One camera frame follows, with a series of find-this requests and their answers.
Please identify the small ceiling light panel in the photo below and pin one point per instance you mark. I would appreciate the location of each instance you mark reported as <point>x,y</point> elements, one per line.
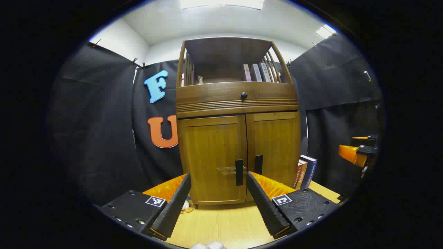
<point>325,31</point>

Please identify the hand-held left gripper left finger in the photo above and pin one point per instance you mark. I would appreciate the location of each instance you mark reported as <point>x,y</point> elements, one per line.
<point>173,207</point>

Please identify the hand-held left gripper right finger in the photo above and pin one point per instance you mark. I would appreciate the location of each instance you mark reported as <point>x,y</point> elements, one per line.
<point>264,207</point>

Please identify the wooden double-door shoe cabinet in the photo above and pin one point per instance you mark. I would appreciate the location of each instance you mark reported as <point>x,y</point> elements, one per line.
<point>235,103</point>

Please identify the black backdrop cloth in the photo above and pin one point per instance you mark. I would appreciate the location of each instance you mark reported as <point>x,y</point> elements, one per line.
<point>97,138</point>

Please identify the grey plush toy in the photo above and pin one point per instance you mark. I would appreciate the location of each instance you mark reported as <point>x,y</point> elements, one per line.
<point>187,206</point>

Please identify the wooden cabinet door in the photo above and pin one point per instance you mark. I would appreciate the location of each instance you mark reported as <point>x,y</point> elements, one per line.
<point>207,155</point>
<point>277,145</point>

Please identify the red book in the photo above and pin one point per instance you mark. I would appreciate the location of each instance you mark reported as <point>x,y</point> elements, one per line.
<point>297,176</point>

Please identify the tan book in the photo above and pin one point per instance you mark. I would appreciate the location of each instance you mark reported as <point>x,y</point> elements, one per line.
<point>302,174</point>

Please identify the white book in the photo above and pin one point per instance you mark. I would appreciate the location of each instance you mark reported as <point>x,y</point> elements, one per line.
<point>265,72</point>

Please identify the small pump bottle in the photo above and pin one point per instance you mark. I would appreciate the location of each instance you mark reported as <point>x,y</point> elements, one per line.
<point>200,81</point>

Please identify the large ceiling light panel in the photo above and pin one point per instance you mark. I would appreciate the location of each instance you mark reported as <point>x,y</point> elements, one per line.
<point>221,3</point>

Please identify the pink book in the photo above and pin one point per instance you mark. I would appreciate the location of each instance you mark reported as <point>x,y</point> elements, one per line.
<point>247,72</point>

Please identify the grey book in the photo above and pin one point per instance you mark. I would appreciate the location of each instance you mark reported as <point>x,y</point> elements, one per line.
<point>256,72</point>

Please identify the wooden cabinet drawer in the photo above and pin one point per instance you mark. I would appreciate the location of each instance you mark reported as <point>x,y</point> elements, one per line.
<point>207,97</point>

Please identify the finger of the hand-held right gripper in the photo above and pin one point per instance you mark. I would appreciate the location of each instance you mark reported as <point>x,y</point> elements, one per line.
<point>365,140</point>
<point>351,154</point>

